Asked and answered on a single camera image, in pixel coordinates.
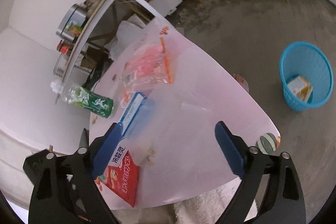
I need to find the red snack packet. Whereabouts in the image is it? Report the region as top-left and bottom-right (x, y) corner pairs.
(94, 152), (139, 207)

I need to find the blue toothpaste box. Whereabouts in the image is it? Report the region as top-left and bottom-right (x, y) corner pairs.
(108, 92), (147, 167)

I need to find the green label plastic bottle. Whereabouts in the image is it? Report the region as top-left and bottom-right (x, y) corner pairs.
(50, 79), (114, 118)

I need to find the white orange medicine box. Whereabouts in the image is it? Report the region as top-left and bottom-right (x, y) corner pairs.
(287, 76), (313, 103)

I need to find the clear plastic food container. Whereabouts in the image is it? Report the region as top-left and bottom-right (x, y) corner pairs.
(126, 87), (220, 166)

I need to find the pink zip plastic bag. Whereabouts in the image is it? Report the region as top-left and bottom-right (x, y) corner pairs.
(119, 37), (173, 106)

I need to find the purple slipper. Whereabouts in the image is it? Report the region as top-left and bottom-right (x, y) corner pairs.
(232, 74), (249, 93)

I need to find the blue plastic waste basket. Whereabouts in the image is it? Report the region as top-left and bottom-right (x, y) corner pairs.
(279, 42), (334, 111)

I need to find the red lid jar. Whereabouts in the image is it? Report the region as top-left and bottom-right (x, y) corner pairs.
(56, 40), (74, 56)

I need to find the silver rice cooker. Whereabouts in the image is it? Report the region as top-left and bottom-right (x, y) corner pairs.
(56, 4), (87, 42)

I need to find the white sack under shelf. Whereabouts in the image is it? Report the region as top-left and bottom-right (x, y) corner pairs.
(106, 20), (146, 61)

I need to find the white shelf table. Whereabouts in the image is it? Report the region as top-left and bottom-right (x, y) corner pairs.
(54, 0), (163, 84)

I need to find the white foam box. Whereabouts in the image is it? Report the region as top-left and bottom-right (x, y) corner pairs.
(149, 0), (183, 17)

